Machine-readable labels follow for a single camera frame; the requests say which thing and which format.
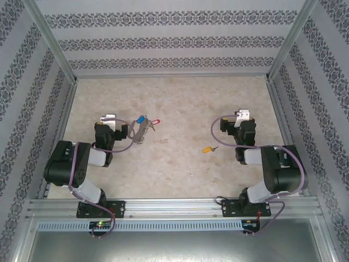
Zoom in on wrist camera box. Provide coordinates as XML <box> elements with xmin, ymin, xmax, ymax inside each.
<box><xmin>234</xmin><ymin>108</ymin><xmax>251</xmax><ymax>128</ymax></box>
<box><xmin>99</xmin><ymin>114</ymin><xmax>123</xmax><ymax>128</ymax></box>

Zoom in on right controller board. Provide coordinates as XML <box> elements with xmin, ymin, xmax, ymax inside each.
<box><xmin>242</xmin><ymin>219</ymin><xmax>261</xmax><ymax>229</ymax></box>

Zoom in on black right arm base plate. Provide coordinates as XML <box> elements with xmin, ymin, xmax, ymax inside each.
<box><xmin>221</xmin><ymin>199</ymin><xmax>272</xmax><ymax>218</ymax></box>

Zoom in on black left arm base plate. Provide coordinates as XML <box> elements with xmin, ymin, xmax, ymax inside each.
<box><xmin>77</xmin><ymin>200</ymin><xmax>127</xmax><ymax>219</ymax></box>

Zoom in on left controller board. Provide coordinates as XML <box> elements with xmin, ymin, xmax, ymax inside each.
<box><xmin>88</xmin><ymin>221</ymin><xmax>114</xmax><ymax>230</ymax></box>

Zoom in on controller board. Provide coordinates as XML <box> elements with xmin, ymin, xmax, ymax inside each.
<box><xmin>242</xmin><ymin>219</ymin><xmax>261</xmax><ymax>229</ymax></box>
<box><xmin>88</xmin><ymin>221</ymin><xmax>114</xmax><ymax>230</ymax></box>

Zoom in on aluminium mounting rail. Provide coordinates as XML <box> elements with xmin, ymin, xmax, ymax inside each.
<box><xmin>27</xmin><ymin>198</ymin><xmax>320</xmax><ymax>219</ymax></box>

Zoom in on aluminium frame post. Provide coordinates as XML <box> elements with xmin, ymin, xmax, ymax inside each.
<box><xmin>266</xmin><ymin>0</ymin><xmax>320</xmax><ymax>81</ymax></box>
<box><xmin>23</xmin><ymin>0</ymin><xmax>79</xmax><ymax>82</ymax></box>

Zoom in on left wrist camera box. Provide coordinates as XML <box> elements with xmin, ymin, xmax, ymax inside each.
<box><xmin>99</xmin><ymin>114</ymin><xmax>123</xmax><ymax>128</ymax></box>

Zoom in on grey metal carabiner keyring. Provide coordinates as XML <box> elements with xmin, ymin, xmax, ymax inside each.
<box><xmin>128</xmin><ymin>116</ymin><xmax>151</xmax><ymax>145</ymax></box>

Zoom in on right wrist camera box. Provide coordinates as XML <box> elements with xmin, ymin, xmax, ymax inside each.
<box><xmin>234</xmin><ymin>108</ymin><xmax>251</xmax><ymax>128</ymax></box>

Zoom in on grey metal tray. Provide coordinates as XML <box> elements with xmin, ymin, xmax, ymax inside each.
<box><xmin>16</xmin><ymin>218</ymin><xmax>339</xmax><ymax>262</ymax></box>

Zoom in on grey slotted cable duct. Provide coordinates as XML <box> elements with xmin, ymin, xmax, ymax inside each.
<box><xmin>37</xmin><ymin>220</ymin><xmax>243</xmax><ymax>232</ymax></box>

